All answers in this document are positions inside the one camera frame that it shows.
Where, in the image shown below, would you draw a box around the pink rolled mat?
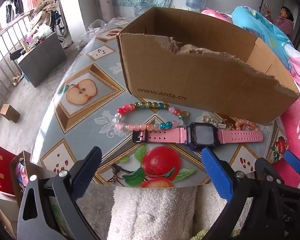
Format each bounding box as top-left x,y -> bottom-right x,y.
97,0 -> 113,23

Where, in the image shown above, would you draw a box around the silver chain charm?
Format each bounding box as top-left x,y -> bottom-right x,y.
201,115 -> 219,127

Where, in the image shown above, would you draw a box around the white plastic bags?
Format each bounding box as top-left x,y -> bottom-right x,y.
79,20 -> 107,43

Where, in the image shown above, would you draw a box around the torn cardboard box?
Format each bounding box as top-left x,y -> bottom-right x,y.
116,7 -> 300,126

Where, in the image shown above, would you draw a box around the empty clear water jug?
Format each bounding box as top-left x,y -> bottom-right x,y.
134,0 -> 155,18

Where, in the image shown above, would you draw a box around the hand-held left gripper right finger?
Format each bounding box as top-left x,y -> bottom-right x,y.
202,147 -> 283,240

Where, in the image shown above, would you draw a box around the pink strap smartwatch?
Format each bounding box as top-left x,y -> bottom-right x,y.
132,122 -> 263,152

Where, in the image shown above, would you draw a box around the red gift bag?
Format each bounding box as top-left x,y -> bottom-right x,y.
0,145 -> 17,195

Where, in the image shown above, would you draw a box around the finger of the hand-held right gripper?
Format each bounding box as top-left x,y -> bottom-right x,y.
283,150 -> 300,180
254,157 -> 285,188

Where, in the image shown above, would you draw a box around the multicolour glass bead bracelet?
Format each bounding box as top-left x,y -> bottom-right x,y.
114,102 -> 184,131

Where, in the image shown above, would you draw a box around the grey cabinet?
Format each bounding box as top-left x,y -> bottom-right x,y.
17,32 -> 67,88

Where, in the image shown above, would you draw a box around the pile of beige clothes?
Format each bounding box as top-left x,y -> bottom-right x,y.
30,0 -> 59,28

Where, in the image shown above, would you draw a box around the pink orange bead bracelet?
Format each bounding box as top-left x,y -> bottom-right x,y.
235,119 -> 260,131

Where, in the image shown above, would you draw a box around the black pouch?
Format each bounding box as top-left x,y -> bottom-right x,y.
9,49 -> 28,60

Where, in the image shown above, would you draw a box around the small cardboard box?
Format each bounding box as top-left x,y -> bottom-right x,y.
0,104 -> 21,123

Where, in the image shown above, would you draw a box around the brown paper bag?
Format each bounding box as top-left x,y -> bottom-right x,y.
10,151 -> 53,198

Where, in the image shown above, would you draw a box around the hanging dark jacket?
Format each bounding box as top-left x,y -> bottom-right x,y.
5,0 -> 24,23

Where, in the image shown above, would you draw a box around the blue patterned quilt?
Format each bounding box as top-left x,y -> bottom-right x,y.
232,6 -> 297,78

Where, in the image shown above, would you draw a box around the red object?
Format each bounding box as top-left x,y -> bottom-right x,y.
271,159 -> 300,188

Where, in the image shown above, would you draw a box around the metal balcony railing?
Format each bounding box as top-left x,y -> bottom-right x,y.
0,12 -> 32,135

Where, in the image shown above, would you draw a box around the fruit print tablecloth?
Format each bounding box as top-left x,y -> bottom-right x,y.
30,17 -> 290,188

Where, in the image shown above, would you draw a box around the tan shoes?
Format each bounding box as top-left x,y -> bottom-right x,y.
12,72 -> 24,85

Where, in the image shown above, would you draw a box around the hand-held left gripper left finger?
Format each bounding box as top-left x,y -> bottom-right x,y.
17,146 -> 103,240

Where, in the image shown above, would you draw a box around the white bag on cabinet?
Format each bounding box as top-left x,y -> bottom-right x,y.
36,25 -> 52,38

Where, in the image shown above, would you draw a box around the wheelchair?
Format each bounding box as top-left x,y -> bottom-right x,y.
50,10 -> 70,43

